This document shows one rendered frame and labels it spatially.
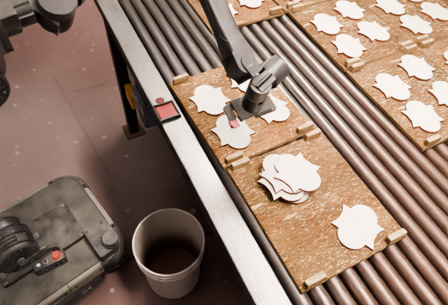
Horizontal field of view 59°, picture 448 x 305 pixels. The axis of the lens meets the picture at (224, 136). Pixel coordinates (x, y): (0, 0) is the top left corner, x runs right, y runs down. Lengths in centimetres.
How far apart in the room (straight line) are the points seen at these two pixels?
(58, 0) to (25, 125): 192
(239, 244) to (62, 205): 112
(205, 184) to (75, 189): 100
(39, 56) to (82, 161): 105
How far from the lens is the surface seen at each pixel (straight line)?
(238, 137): 127
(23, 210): 210
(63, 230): 196
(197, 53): 160
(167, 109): 137
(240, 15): 179
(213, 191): 119
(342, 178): 126
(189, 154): 126
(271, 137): 130
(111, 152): 247
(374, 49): 174
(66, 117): 272
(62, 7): 90
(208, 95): 139
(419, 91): 163
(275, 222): 113
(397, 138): 146
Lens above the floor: 193
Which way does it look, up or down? 51 degrees down
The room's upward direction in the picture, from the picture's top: 4 degrees clockwise
